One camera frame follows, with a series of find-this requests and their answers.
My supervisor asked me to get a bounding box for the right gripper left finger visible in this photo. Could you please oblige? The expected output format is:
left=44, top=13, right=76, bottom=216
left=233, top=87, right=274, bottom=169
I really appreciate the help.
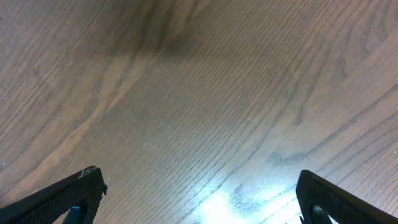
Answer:
left=1, top=166, right=108, bottom=224

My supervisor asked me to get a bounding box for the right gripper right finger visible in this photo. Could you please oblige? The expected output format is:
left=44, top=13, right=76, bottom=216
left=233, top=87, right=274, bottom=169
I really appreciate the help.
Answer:
left=295, top=170, right=397, bottom=224

